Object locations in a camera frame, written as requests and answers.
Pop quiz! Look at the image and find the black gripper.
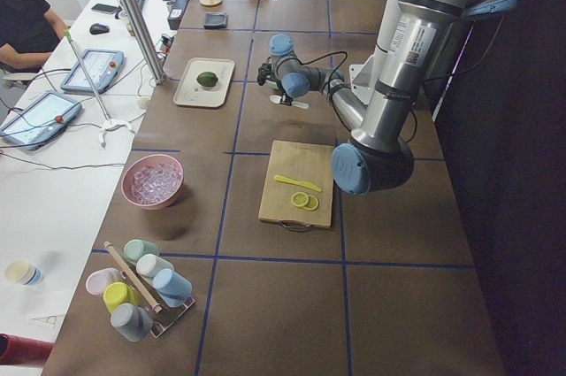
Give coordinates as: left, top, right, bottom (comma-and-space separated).
267, 75, 293, 105

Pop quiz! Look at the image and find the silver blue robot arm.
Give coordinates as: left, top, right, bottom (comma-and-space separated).
257, 0, 518, 195

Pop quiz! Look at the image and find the pink bowl with ice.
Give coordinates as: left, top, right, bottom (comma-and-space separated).
120, 154, 184, 210

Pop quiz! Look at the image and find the wooden cutting board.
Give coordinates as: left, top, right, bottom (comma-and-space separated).
258, 140, 333, 228

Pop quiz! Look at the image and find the beige serving tray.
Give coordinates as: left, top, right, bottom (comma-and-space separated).
172, 58, 235, 108

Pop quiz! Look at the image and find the green lime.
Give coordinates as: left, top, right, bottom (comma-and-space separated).
196, 71, 218, 88

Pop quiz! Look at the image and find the yellow plastic knife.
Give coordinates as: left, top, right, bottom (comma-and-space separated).
273, 174, 323, 193

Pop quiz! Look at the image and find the smartphone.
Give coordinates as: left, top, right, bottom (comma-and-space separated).
91, 4, 119, 14

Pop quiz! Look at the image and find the metal rod with stand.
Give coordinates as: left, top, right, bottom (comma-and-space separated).
64, 29, 135, 148

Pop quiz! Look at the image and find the black computer mouse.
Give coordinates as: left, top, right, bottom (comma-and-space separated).
89, 23, 110, 35

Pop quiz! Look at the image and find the teach pendant tablet far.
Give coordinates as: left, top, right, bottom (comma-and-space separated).
61, 49, 125, 95

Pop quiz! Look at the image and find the teach pendant tablet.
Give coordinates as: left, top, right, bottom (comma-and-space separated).
1, 92, 83, 151
61, 49, 125, 95

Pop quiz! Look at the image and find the mint green cup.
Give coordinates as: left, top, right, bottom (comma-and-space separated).
123, 239, 160, 265

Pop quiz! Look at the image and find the light blue cup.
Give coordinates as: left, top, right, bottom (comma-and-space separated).
152, 268, 193, 308

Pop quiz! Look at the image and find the teach pendant tablet near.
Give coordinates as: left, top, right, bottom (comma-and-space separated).
1, 92, 83, 151

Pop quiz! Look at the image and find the seated person black shirt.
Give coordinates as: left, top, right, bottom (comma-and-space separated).
1, 0, 67, 73

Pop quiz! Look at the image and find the yellow cup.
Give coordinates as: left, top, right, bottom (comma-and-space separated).
103, 282, 140, 313

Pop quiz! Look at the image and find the pink cup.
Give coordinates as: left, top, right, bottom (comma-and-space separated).
85, 267, 122, 296

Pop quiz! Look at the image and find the grey cup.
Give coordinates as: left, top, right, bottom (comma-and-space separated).
111, 303, 153, 342

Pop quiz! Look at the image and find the white paper cup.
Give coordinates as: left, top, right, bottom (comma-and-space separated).
4, 259, 42, 286

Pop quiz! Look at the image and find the red object at corner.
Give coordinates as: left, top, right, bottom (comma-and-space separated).
1, 334, 54, 368

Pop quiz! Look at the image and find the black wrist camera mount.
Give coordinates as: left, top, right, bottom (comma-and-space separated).
256, 63, 273, 86

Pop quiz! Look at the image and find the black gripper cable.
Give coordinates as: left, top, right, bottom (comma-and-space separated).
291, 50, 348, 85

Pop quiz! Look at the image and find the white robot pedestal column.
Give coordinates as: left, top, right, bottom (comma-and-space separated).
348, 0, 399, 103

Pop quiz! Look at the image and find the aluminium frame post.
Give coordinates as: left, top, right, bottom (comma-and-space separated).
120, 0, 166, 85

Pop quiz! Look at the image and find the cup rack with handle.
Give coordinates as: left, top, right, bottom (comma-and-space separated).
104, 242, 195, 338

